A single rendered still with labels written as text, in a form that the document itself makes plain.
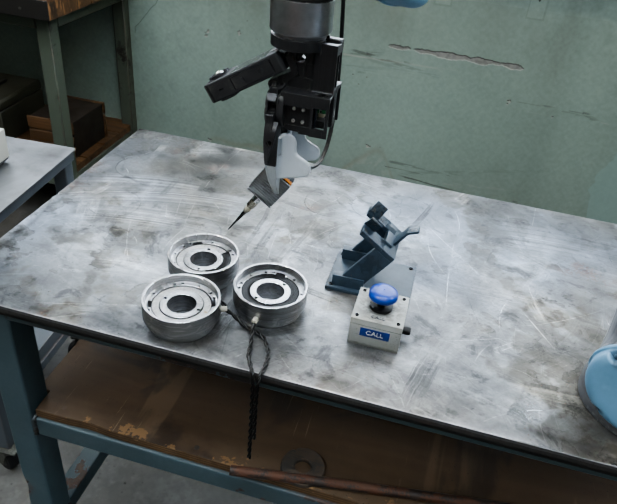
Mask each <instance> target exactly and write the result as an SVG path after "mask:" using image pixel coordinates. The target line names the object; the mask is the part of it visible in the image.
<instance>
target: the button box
mask: <svg viewBox="0 0 617 504"><path fill-rule="evenodd" d="M368 294H369V288H365V287H361V288H360V291H359V294H358V297H357V300H356V303H355V306H354V309H353V312H352V315H351V319H350V325H349V331H348V338H347V342H350V343H354V344H359V345H363V346H367V347H371V348H375V349H379V350H383V351H387V352H391V353H395V354H397V353H398V349H399V345H400V340H401V336H402V334H404V335H410V332H411V327H409V326H404V322H405V318H406V313H407V309H408V304H409V299H410V298H408V297H404V296H399V297H398V301H397V302H396V303H395V304H393V305H389V306H385V307H383V308H382V307H379V306H378V305H377V304H376V303H374V302H373V301H372V300H371V299H370V298H369V295H368Z"/></svg>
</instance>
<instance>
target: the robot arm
mask: <svg viewBox="0 0 617 504"><path fill-rule="evenodd" d="M377 1H379V2H381V3H383V4H385V5H388V6H395V7H397V6H402V7H407V8H418V7H421V6H423V5H425V4H426V3H427V2H428V0H377ZM334 9H335V0H270V22H269V27H270V28H271V29H272V30H271V39H270V43H271V45H273V46H274V48H272V49H270V50H268V51H266V52H264V53H262V54H260V55H258V56H256V57H254V58H251V59H249V60H247V61H245V62H243V63H241V64H239V65H237V66H235V67H233V68H231V69H229V68H225V69H223V70H221V71H217V72H216V73H215V74H214V75H212V76H211V77H210V78H209V80H210V81H209V82H208V83H207V84H206V85H205V86H204V88H205V90H206V92H207V93H208V95H209V97H210V99H211V100H212V102H213V103H216V102H218V101H220V100H221V101H225V100H228V99H230V98H232V97H234V96H235V95H237V94H238V93H239V92H240V91H242V90H244V89H247V88H249V87H251V86H253V85H255V84H257V83H260V82H262V81H264V80H266V79H268V78H270V77H272V78H271V79H270V80H269V81H268V86H269V90H268V92H267V95H266V101H265V110H264V120H265V127H264V136H263V151H264V164H265V170H266V175H267V179H268V182H269V184H270V186H271V188H272V191H273V193H275V194H279V185H280V179H284V178H300V177H306V176H308V175H309V174H310V172H311V166H310V164H309V162H307V161H314V160H317V159H318V158H319V156H320V150H319V148H318V147H317V146H316V145H314V144H313V143H311V142H310V141H308V140H307V139H306V135H307V136H308V137H313V138H319V139H324V140H326V137H327V127H330V128H331V127H332V126H333V124H334V120H337V119H338V111H339V102H340V93H341V85H342V82H341V81H337V80H338V71H339V62H340V53H341V52H342V51H343V47H344V38H338V37H331V36H330V34H331V32H332V29H333V19H334ZM304 55H305V56H304ZM288 67H289V68H288ZM336 100H337V102H336ZM335 109H336V111H335ZM319 128H321V129H323V130H321V129H319ZM578 392H579V395H580V398H581V400H582V402H583V404H584V406H585V407H586V409H587V410H588V411H589V413H590V414H591V415H592V416H593V417H594V418H595V419H596V420H597V421H598V422H599V423H600V424H601V425H602V426H603V427H605V428H606V429H607V430H609V431H610V432H612V433H613V434H615V435H616V436H617V307H616V310H615V312H614V315H613V317H612V320H611V323H610V325H609V328H608V330H607V333H606V335H605V337H604V339H603V341H602V343H601V345H600V347H599V349H598V350H596V351H595V352H594V353H593V354H592V355H591V357H590V359H589V361H588V362H587V363H586V365H585V366H584V368H583V371H582V373H581V375H580V377H579V380H578Z"/></svg>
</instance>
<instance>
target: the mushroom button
mask: <svg viewBox="0 0 617 504"><path fill-rule="evenodd" d="M368 295H369V298H370V299H371V300H372V301H373V302H374V303H376V304H377V305H378V306H379V307H382V308H383V307H385V306H389V305H393V304H395V303H396V302H397V301H398V297H399V294H398V292H397V290H396V289H395V288H394V287H393V286H391V285H389V284H385V283H378V284H375V285H373V286H372V287H371V288H370V289H369V294H368Z"/></svg>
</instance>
